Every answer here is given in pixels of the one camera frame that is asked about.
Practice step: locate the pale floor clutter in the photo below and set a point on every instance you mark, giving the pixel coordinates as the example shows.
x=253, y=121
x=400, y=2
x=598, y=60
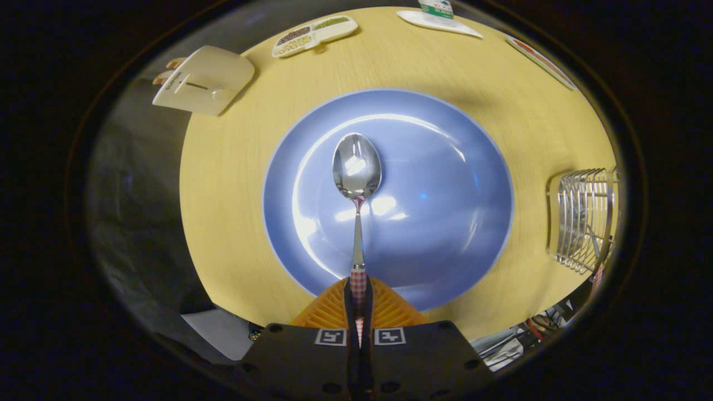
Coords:
x=504, y=352

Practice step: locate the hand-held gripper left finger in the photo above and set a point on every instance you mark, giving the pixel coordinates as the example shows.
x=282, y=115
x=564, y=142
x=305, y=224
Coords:
x=301, y=356

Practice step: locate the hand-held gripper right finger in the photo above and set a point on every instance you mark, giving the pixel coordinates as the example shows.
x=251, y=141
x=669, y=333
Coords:
x=423, y=356

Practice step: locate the cream toaster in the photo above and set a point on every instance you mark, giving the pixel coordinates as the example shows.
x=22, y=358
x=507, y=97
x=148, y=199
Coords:
x=211, y=78

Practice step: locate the pale green plate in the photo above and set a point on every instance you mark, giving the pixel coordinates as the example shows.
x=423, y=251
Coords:
x=540, y=61

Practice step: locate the clear water bottle green cap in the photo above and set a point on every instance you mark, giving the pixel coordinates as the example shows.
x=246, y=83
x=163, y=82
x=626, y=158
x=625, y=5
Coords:
x=437, y=8

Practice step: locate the brown bread slice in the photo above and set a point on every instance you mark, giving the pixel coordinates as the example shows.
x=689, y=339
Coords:
x=161, y=79
x=175, y=62

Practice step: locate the blue plate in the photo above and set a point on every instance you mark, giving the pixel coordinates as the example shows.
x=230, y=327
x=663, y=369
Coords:
x=434, y=223

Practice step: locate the white square coaster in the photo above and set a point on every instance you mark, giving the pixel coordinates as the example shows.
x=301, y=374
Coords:
x=445, y=25

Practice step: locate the white sheet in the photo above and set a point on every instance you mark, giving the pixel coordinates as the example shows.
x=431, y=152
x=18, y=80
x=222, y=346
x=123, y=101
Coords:
x=223, y=331

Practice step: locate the white divided grain dish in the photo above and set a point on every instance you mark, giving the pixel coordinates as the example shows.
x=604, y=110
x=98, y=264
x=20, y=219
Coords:
x=312, y=36

